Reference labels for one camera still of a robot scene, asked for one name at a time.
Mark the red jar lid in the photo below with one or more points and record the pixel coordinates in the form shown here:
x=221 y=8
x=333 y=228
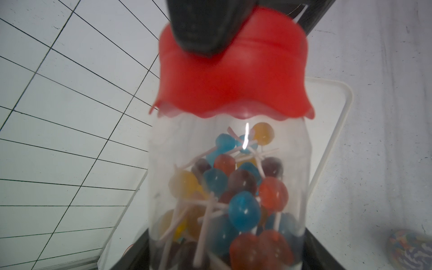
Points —
x=262 y=72

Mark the white plastic tray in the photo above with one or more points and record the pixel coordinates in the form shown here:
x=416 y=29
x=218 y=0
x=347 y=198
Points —
x=332 y=101

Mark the clear lollipop jar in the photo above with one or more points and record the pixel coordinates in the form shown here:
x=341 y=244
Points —
x=227 y=193

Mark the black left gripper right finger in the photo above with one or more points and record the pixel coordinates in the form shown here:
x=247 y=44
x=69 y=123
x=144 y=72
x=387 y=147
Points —
x=316 y=256

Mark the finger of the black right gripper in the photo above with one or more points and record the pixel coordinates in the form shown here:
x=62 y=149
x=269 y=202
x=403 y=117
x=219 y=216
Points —
x=313 y=13
x=207 y=27

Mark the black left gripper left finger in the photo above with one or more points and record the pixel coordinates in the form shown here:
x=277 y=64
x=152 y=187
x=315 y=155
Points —
x=137 y=256

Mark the colourful patterned bowl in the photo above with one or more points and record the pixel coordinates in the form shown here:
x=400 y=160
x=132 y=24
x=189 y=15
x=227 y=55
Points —
x=409 y=250

